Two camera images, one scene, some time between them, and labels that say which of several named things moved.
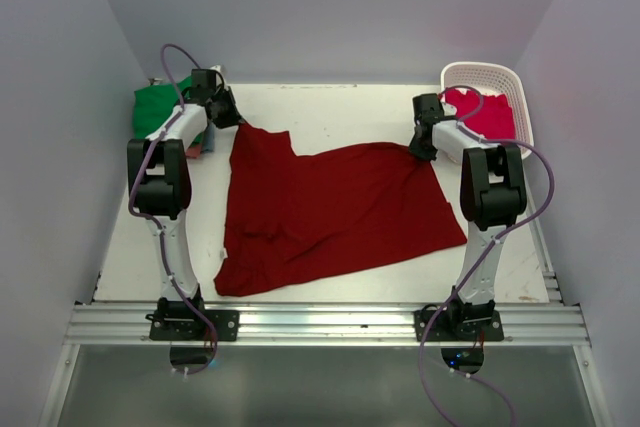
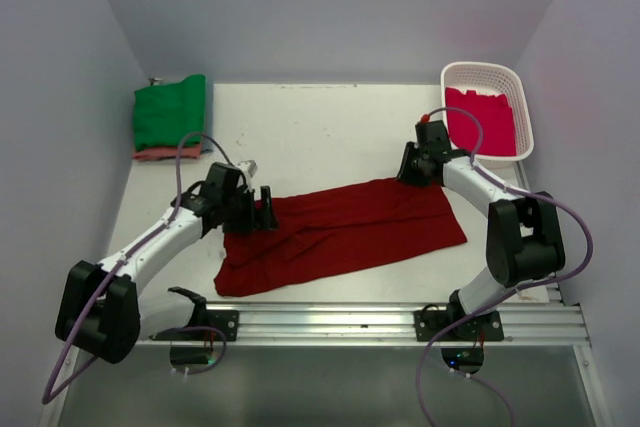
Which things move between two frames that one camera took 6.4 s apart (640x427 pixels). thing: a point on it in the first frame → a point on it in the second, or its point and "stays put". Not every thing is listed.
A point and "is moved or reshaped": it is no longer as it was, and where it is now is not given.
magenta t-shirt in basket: x=494 y=119 stays put
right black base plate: x=459 y=325 stays put
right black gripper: x=420 y=152 → x=405 y=175
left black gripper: x=234 y=117 → x=257 y=218
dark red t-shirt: x=291 y=219 is moved or reshaped
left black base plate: x=190 y=325 stays put
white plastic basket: x=488 y=79 stays put
